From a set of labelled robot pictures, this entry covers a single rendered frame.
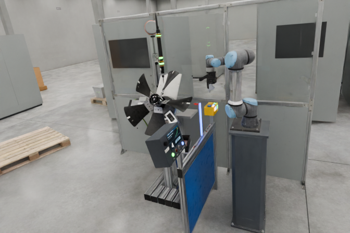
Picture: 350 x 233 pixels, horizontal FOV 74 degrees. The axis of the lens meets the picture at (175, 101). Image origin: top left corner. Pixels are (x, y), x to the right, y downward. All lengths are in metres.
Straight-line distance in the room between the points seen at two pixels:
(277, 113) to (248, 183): 0.92
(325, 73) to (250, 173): 2.81
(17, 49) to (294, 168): 6.91
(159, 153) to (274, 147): 1.79
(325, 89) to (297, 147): 1.91
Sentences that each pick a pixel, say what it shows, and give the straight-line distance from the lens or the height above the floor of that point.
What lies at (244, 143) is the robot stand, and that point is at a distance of 2.00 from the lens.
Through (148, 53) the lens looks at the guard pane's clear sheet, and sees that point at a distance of 3.06.
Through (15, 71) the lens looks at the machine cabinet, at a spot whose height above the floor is 1.12.
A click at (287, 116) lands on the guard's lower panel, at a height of 0.84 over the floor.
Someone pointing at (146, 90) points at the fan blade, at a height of 1.28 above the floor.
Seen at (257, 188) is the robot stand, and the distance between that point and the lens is 2.22.
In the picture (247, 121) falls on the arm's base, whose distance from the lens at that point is 1.99.
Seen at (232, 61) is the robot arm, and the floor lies 1.60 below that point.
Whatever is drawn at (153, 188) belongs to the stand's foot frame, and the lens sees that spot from 2.91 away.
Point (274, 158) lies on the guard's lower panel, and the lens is 3.01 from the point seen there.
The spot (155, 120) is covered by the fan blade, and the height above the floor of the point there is 1.04.
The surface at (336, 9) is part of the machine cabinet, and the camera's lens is 4.45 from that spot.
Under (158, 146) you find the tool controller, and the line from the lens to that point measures 1.39.
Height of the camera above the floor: 1.87
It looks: 18 degrees down
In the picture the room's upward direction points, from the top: 6 degrees counter-clockwise
